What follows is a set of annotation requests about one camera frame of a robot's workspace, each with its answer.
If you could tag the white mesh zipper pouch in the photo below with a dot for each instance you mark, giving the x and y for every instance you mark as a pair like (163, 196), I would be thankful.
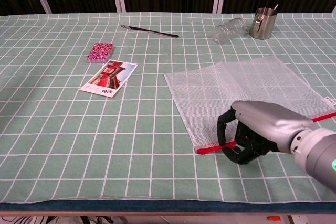
(236, 82)

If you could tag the thin metal spoon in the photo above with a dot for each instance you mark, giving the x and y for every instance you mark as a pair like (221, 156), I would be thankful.
(276, 7)

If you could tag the red building postcard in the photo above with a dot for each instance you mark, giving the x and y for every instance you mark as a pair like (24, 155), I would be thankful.
(109, 78)

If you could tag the green checkered tablecloth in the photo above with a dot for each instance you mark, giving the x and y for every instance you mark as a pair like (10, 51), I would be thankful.
(105, 142)

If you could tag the pink patterned card deck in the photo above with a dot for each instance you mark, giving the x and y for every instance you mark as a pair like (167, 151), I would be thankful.
(99, 52)

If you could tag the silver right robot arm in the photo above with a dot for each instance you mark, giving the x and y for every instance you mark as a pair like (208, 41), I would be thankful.
(319, 153)

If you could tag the small orange tag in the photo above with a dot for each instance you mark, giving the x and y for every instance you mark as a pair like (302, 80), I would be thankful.
(273, 218)

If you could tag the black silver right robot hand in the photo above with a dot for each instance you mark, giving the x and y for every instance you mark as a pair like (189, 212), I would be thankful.
(267, 119)

